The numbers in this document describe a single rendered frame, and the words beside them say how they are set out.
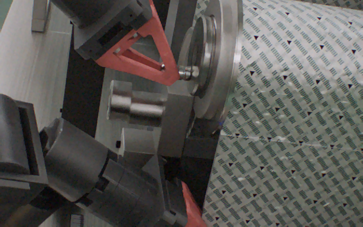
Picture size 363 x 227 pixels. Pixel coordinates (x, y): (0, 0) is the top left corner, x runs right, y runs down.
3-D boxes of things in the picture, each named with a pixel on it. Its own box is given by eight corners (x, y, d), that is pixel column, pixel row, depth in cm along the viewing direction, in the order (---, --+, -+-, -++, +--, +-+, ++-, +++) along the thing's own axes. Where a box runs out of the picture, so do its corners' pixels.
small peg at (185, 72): (159, 80, 64) (159, 68, 65) (188, 84, 65) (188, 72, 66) (162, 72, 63) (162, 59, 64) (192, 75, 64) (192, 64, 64)
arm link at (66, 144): (42, 143, 55) (58, 99, 59) (-1, 186, 58) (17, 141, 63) (112, 186, 57) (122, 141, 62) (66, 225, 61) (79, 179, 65)
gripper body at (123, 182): (134, 273, 60) (64, 233, 57) (130, 206, 69) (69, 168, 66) (182, 223, 58) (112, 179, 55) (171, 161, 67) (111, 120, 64)
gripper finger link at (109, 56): (149, 115, 63) (77, 47, 59) (143, 80, 69) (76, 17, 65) (207, 68, 61) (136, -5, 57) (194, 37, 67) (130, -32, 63)
